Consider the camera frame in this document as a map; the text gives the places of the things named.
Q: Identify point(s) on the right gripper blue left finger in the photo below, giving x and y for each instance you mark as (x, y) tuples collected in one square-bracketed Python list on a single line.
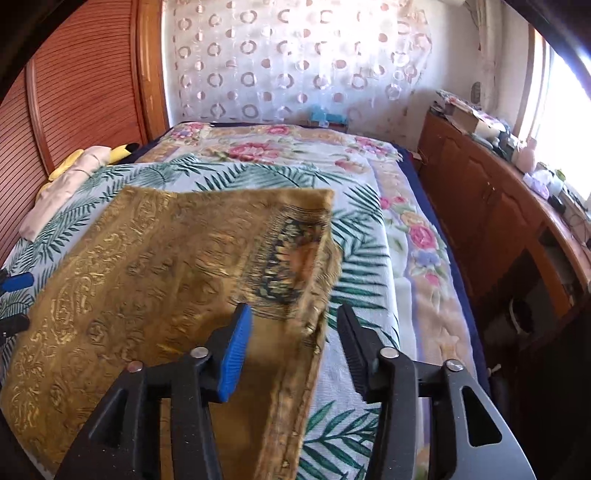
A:
[(121, 438)]

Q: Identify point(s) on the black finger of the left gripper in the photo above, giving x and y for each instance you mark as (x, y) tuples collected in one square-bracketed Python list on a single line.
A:
[(14, 324)]

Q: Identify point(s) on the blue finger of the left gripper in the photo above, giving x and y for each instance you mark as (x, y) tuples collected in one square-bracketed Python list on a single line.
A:
[(12, 283)]

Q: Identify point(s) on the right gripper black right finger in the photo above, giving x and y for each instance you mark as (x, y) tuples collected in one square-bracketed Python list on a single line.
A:
[(469, 439)]

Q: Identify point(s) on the golden patterned shirt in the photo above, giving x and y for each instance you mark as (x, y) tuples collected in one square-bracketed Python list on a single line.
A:
[(152, 278)]

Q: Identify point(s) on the folded pink beige garment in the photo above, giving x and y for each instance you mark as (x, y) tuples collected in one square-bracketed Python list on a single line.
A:
[(52, 199)]

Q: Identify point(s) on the floral blanket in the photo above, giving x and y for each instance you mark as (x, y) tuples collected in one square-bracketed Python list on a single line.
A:
[(397, 271)]

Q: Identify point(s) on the palm leaf bed sheet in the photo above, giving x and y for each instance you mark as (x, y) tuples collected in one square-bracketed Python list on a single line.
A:
[(144, 261)]

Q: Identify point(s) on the yellow plush toy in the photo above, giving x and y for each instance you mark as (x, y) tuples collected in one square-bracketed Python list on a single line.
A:
[(88, 161)]

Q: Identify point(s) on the wooden sideboard cabinet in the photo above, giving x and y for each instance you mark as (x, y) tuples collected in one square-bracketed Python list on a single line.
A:
[(507, 241)]

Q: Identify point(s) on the wooden louvered wardrobe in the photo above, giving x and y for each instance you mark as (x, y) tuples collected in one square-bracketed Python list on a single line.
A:
[(96, 80)]

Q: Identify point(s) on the white tissue bag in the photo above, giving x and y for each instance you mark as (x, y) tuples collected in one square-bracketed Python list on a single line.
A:
[(536, 186)]

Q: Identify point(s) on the pink bottle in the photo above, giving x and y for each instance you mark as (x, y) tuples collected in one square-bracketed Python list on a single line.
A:
[(526, 161)]

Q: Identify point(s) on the cardboard box on sideboard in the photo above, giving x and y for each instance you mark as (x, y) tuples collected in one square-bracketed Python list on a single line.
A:
[(473, 121)]

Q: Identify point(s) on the circle patterned sheer curtain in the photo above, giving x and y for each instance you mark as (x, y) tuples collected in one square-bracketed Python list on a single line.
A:
[(269, 62)]

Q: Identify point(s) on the window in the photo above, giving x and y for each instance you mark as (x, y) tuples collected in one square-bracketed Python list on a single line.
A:
[(555, 115)]

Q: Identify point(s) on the blue item at bed head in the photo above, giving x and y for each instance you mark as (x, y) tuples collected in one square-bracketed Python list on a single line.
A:
[(321, 116)]

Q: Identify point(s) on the tied window curtain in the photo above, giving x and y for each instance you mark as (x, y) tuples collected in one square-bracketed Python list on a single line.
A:
[(487, 16)]

